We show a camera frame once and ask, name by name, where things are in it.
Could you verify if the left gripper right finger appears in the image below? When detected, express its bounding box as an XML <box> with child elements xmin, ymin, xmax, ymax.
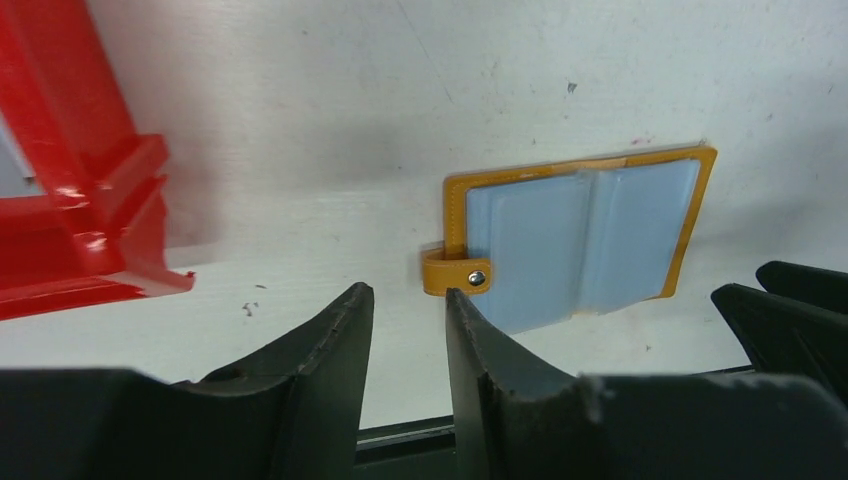
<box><xmin>445</xmin><ymin>289</ymin><xmax>847</xmax><ymax>479</ymax></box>

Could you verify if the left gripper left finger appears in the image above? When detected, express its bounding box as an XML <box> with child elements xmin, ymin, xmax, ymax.
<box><xmin>1</xmin><ymin>283</ymin><xmax>374</xmax><ymax>479</ymax></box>

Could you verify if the yellow leather card holder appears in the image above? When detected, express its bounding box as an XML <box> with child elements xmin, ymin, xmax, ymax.
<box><xmin>421</xmin><ymin>145</ymin><xmax>717</xmax><ymax>334</ymax></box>

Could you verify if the red plastic tray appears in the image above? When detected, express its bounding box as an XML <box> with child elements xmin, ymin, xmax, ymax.
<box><xmin>1</xmin><ymin>1</ymin><xmax>195</xmax><ymax>319</ymax></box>

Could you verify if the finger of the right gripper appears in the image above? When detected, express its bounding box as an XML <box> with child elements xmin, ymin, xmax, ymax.
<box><xmin>710</xmin><ymin>261</ymin><xmax>847</xmax><ymax>402</ymax></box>

